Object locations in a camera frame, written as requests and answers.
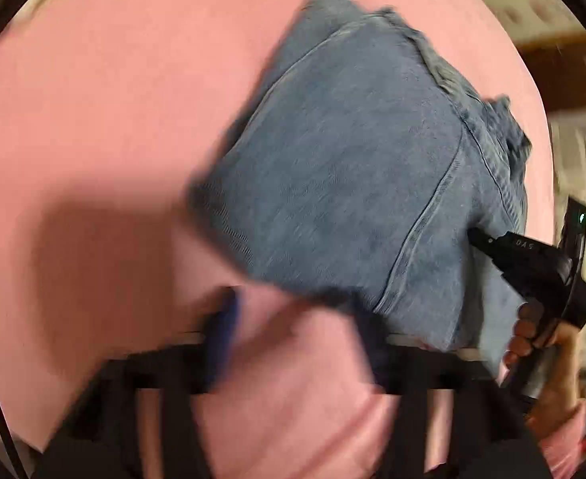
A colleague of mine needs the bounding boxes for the floral sliding door wardrobe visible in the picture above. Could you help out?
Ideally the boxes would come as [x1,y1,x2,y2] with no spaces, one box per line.
[460,0,586,113]

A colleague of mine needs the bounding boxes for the pink bed blanket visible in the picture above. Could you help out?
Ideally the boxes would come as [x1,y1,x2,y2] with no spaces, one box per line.
[0,0,559,479]

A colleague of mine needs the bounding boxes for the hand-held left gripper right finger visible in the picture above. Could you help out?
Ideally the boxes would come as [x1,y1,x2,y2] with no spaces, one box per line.
[352,304,554,479]

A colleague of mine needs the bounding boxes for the person's right hand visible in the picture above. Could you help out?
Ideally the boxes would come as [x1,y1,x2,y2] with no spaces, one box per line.
[501,303,586,427]

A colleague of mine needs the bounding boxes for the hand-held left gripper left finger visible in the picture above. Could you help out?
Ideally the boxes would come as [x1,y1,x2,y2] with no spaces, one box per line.
[36,287,242,479]

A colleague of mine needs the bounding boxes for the person's right forearm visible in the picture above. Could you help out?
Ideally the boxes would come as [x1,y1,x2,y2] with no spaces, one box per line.
[537,399,586,479]

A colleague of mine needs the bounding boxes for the blue denim jeans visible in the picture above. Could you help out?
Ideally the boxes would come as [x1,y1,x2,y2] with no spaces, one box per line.
[188,0,533,375]

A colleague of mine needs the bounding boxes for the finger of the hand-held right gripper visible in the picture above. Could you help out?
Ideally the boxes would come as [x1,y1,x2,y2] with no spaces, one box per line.
[467,228,511,265]

